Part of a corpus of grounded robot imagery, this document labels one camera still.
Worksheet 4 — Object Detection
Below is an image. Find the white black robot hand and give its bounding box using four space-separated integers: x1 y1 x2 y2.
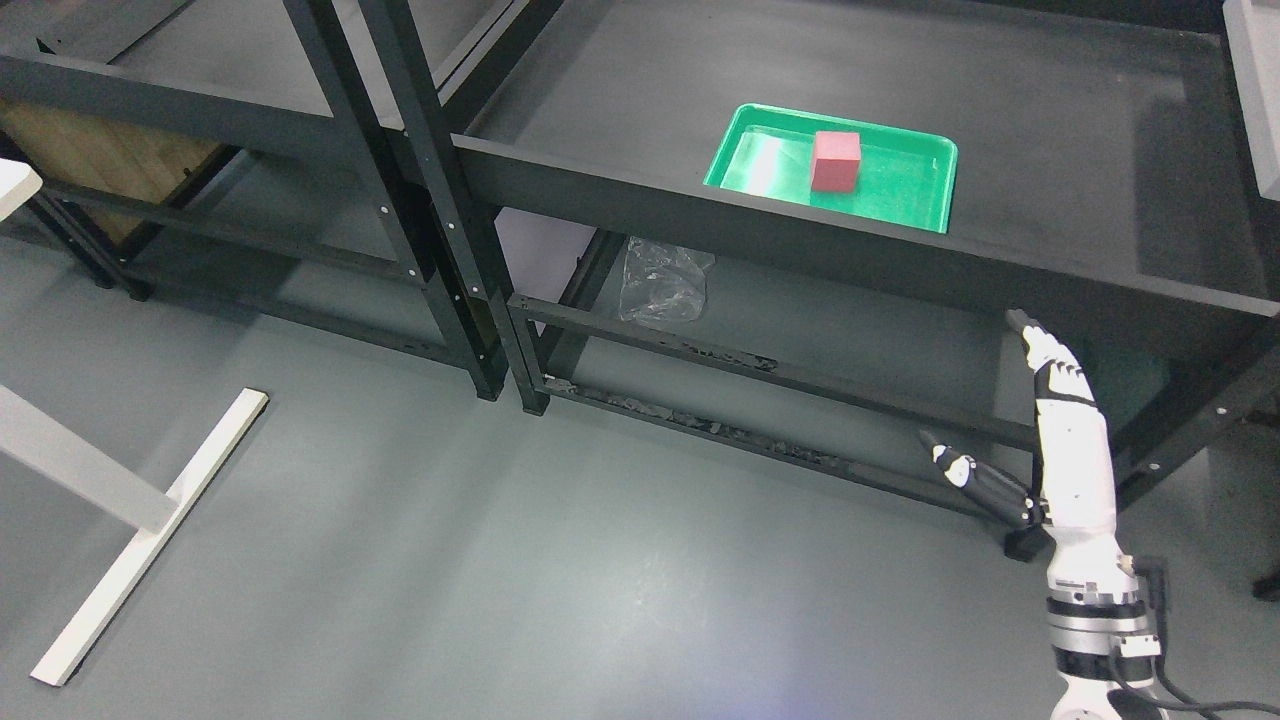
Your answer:
919 309 1140 606

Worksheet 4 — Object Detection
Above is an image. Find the pink foam block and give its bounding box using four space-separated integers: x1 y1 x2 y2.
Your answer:
810 131 861 193

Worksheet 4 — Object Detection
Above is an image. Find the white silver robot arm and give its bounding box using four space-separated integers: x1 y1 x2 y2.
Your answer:
1047 556 1277 719

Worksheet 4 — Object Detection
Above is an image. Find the green plastic tray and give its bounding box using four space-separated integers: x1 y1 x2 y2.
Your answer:
703 102 957 233

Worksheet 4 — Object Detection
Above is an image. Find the dark metal center shelf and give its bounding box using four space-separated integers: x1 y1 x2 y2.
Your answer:
360 1 1277 515

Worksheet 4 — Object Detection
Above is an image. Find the dark metal shelf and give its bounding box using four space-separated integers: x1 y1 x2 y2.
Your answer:
360 1 1277 515
3 1 509 401

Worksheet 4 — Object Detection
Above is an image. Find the dark metal left shelf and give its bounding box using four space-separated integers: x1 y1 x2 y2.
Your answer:
3 1 509 401

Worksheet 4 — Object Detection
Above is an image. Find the clear plastic bag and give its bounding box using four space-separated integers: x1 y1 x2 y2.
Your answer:
618 236 716 328

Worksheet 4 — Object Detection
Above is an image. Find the white table leg base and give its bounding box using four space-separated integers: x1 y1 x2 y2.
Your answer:
0 386 270 687

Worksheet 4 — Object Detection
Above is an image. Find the wooden board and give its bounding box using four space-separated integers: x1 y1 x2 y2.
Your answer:
1 99 239 208

